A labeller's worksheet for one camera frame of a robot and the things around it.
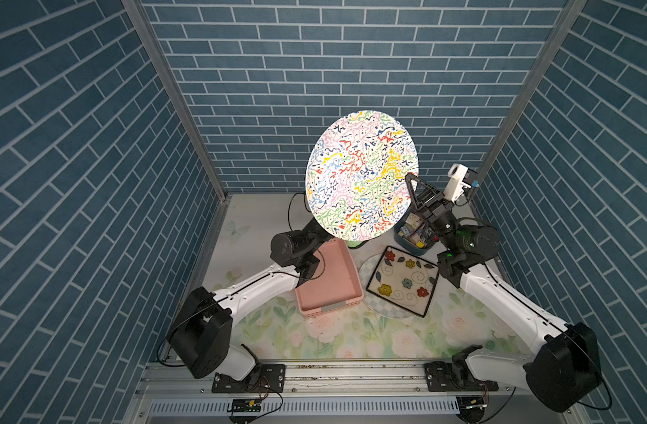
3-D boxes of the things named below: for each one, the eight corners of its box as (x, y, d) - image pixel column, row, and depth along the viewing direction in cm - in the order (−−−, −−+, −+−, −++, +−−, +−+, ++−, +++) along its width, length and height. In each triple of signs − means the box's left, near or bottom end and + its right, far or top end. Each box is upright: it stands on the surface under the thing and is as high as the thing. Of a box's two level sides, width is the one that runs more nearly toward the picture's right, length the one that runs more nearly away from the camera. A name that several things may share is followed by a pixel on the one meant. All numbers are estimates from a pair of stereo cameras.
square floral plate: (365, 292, 93) (366, 288, 91) (386, 247, 105) (387, 244, 103) (422, 318, 87) (424, 316, 85) (437, 268, 99) (439, 265, 97)
